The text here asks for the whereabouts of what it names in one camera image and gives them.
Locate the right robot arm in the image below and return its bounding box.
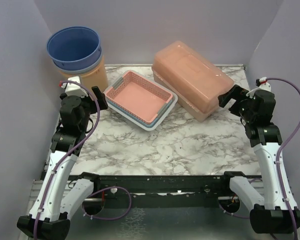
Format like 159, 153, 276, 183
218, 83, 300, 235

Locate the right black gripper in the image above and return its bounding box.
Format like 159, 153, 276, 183
218, 83, 255, 123

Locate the pink perforated plastic basket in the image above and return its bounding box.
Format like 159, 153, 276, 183
104, 70, 173, 125

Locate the grey-blue plastic bucket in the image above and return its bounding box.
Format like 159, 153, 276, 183
52, 47, 103, 74

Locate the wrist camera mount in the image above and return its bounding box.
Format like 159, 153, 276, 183
59, 76, 88, 98
246, 77, 271, 98

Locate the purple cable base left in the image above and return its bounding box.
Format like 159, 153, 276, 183
81, 186, 132, 221

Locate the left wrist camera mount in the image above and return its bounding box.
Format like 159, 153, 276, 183
59, 76, 88, 98

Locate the light blue perforated basket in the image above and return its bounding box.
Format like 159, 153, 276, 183
107, 96, 175, 127

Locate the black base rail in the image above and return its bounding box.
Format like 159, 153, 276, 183
39, 172, 256, 210

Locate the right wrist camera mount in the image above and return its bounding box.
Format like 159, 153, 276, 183
246, 77, 271, 98

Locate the large orange lidded container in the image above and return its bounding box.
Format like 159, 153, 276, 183
151, 41, 234, 122

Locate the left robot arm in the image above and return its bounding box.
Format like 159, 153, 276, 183
17, 83, 108, 240

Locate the blue plastic bucket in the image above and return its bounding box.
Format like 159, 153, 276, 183
46, 26, 102, 71

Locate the orange plastic bucket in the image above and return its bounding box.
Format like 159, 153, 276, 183
59, 55, 109, 93

